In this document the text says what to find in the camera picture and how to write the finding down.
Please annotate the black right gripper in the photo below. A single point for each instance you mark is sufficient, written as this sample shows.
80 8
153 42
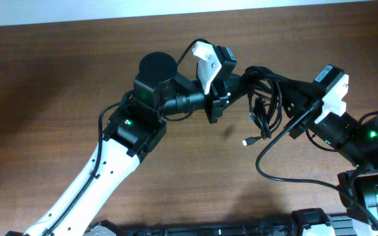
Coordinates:
293 101

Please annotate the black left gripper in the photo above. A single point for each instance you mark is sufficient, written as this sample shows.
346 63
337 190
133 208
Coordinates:
216 107

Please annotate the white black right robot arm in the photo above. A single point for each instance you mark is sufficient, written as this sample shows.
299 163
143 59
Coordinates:
318 107

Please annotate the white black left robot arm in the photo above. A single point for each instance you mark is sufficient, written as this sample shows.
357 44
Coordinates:
134 129

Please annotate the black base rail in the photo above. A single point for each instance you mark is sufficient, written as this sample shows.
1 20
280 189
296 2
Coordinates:
310 221

